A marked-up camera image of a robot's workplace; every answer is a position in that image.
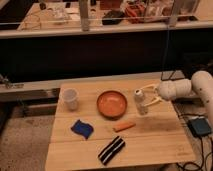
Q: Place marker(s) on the white rounded gripper body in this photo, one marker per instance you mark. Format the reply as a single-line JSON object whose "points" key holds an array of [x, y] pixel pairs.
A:
{"points": [[171, 90]]}

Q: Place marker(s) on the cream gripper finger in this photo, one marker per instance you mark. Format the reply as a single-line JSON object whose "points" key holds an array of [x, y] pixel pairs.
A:
{"points": [[154, 101], [153, 87]]}

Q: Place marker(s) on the clear plastic bottle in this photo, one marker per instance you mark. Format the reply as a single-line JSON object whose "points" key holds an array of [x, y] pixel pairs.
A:
{"points": [[139, 97]]}

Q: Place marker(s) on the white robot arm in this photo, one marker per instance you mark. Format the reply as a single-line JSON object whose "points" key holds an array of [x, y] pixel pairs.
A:
{"points": [[200, 84]]}

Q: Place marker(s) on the orange carrot piece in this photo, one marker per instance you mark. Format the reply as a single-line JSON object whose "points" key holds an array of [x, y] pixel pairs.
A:
{"points": [[123, 126]]}

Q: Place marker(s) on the orange bowl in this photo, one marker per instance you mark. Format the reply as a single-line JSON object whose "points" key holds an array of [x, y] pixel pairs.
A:
{"points": [[111, 104]]}

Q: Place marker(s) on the black power box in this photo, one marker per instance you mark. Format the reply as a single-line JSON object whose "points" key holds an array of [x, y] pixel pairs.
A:
{"points": [[199, 127]]}

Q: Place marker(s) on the orange tool on bench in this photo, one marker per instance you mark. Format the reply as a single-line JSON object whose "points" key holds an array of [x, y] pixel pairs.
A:
{"points": [[135, 13]]}

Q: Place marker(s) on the blue cloth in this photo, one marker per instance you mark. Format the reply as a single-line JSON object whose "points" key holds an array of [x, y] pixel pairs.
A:
{"points": [[82, 128]]}

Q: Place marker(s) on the black bag on bench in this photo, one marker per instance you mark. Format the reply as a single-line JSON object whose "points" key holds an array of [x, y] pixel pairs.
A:
{"points": [[112, 17]]}

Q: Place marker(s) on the translucent plastic cup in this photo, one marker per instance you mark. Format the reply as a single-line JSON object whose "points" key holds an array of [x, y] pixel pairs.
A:
{"points": [[70, 98]]}

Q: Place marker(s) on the clear container on bench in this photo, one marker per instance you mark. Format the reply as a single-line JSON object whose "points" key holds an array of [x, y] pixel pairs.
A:
{"points": [[59, 14]]}

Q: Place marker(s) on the metal post right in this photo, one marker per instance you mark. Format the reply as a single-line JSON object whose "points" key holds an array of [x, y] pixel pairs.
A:
{"points": [[174, 13]]}

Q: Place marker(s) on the metal post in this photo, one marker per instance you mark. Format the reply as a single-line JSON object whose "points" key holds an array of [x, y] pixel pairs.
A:
{"points": [[174, 13], [83, 8]]}

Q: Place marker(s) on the metal post left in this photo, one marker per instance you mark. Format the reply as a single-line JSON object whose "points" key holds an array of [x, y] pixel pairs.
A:
{"points": [[83, 8]]}

